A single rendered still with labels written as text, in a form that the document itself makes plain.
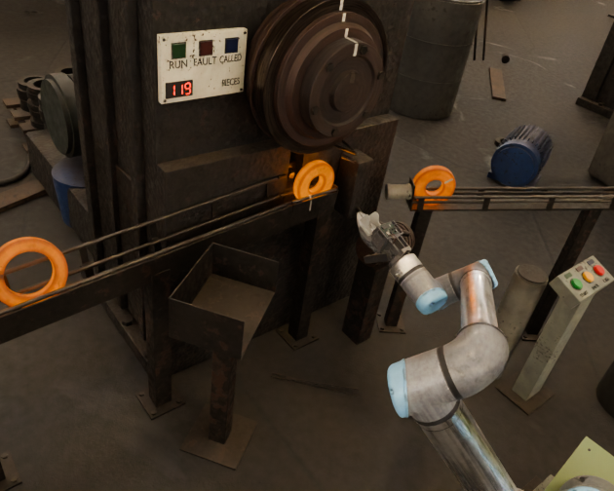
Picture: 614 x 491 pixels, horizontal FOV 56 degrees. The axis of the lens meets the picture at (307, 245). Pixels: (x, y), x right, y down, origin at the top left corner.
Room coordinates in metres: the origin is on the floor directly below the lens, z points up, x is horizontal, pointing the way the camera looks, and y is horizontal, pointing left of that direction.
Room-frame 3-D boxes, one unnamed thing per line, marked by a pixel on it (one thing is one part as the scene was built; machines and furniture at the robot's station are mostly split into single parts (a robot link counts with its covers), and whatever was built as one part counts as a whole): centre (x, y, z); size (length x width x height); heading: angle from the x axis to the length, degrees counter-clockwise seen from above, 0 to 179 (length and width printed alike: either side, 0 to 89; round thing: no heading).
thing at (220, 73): (1.52, 0.36, 1.15); 0.26 x 0.02 x 0.18; 134
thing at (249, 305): (1.16, 0.19, 0.36); 0.26 x 0.20 x 0.72; 169
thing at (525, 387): (1.61, -0.96, 0.31); 0.24 x 0.16 x 0.62; 134
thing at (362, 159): (1.84, -0.12, 0.68); 0.11 x 0.08 x 0.24; 44
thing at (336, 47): (1.60, -0.03, 1.11); 0.28 x 0.06 x 0.28; 134
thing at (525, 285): (1.70, -0.82, 0.26); 0.12 x 0.12 x 0.52
